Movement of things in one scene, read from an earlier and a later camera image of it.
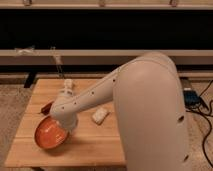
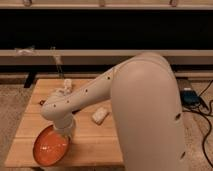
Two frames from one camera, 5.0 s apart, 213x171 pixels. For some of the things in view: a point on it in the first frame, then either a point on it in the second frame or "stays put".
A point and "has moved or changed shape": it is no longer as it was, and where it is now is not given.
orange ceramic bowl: x=50 y=134 has moved or changed shape
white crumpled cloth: x=24 y=51 stays put
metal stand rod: x=58 y=62 stays put
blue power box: x=191 y=98 stays put
